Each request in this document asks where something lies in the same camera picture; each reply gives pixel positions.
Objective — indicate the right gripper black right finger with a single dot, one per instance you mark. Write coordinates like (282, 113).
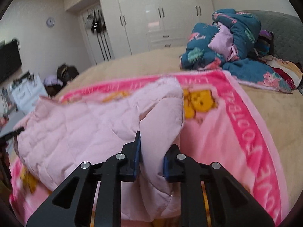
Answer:
(210, 195)

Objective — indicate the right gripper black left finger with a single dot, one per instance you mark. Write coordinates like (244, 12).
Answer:
(91, 191)

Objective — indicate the pink quilted jacket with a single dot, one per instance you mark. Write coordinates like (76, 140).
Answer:
(58, 137)

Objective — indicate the white bedroom door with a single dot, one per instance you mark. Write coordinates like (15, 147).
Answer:
(98, 45)

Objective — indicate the pink cartoon bear blanket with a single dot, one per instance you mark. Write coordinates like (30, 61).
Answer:
(220, 124)

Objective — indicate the white drawer chest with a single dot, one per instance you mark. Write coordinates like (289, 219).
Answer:
(26, 94)

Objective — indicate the beige bed cover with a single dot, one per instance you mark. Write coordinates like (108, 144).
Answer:
(282, 112)

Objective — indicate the purple garment pile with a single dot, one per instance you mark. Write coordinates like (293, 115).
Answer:
(52, 80)

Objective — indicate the black backpack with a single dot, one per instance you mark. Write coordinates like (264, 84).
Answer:
(66, 73)

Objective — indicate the colourful folded blanket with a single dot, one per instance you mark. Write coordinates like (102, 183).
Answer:
(281, 68)

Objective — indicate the blue flamingo print quilt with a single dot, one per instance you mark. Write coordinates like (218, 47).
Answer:
(211, 47)

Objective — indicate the bags hanging on door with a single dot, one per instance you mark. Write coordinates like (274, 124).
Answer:
(95, 22)

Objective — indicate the white glossy wardrobe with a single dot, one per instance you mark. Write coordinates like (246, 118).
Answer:
(137, 26)

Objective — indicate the black wall television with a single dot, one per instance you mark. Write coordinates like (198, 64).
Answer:
(10, 60)

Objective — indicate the round wall clock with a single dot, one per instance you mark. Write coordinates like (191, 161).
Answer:
(50, 22)

